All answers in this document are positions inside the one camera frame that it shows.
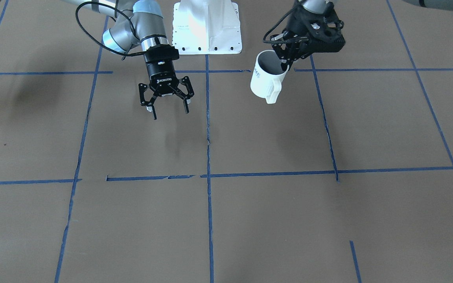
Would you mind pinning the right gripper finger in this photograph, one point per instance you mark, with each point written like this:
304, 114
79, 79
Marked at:
187, 95
148, 104

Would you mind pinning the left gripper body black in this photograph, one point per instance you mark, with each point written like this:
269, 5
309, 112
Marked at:
294, 28

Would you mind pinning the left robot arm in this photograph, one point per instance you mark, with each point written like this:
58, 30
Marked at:
315, 6

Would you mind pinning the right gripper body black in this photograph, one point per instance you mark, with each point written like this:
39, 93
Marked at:
159, 70

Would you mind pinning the white mug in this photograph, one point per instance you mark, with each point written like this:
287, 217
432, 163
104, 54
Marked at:
268, 74

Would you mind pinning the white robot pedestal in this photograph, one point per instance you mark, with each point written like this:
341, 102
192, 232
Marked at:
206, 27

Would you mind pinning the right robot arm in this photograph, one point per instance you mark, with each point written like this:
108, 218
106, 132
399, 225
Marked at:
139, 30

